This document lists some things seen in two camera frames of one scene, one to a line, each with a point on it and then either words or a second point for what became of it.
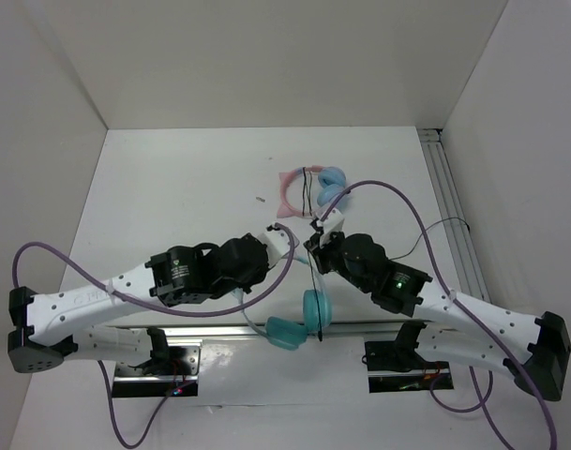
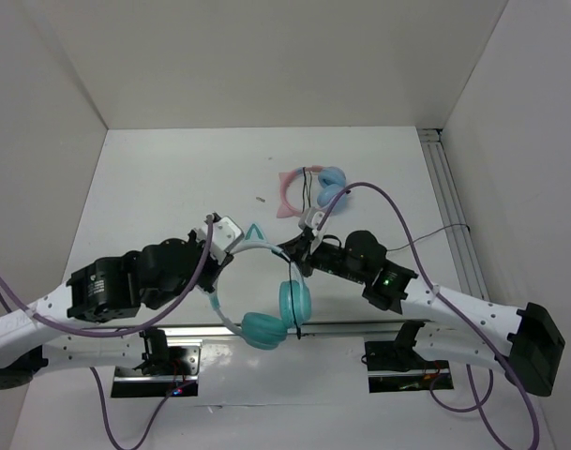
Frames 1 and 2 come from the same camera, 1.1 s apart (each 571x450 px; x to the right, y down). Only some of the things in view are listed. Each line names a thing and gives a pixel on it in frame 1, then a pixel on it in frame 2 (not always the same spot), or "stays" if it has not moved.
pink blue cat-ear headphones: x=331 y=183 stays
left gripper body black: x=219 y=290 to x=153 y=302
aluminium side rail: x=453 y=215 stays
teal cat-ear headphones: x=287 y=334 to x=263 y=331
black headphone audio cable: x=312 y=269 to x=339 y=245
